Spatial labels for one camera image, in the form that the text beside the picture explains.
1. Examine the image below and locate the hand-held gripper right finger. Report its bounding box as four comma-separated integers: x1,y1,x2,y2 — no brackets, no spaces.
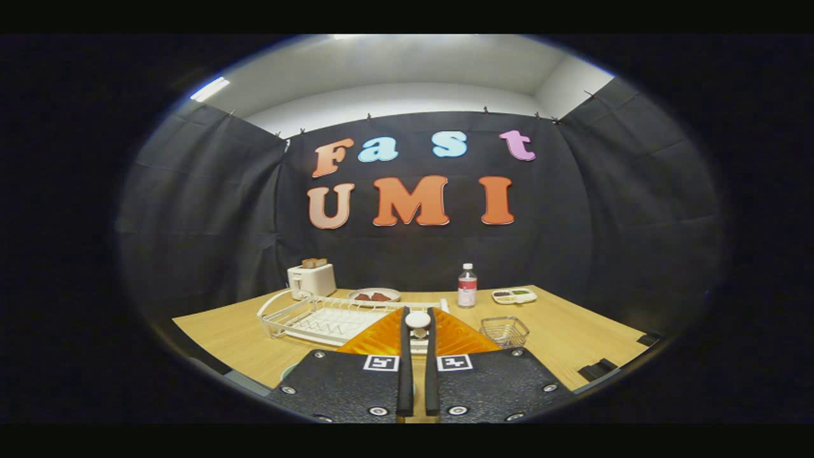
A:
425,307,577,424

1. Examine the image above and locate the black backdrop cloth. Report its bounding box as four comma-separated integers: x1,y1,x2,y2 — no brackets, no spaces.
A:
116,76,726,338

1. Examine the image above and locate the metal wire basket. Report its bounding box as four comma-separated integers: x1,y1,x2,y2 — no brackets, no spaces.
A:
479,316,530,349

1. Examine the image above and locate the small plate with red food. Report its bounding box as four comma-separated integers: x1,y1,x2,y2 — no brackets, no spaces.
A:
347,288,402,305

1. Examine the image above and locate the pink handled spoon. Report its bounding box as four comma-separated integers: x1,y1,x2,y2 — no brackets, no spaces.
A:
404,310,432,357

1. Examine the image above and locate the clear bottle with red label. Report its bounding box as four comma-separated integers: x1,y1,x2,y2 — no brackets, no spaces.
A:
457,263,478,309

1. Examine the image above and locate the white toaster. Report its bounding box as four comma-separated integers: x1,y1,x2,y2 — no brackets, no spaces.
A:
287,263,337,301

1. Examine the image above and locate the white wire dish rack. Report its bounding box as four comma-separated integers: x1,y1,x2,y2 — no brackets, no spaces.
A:
257,289,450,354

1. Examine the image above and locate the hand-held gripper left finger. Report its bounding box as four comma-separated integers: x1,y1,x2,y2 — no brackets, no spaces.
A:
266,307,415,424

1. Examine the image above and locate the white divided snack tray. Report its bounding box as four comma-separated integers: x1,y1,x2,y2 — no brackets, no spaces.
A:
491,287,538,305

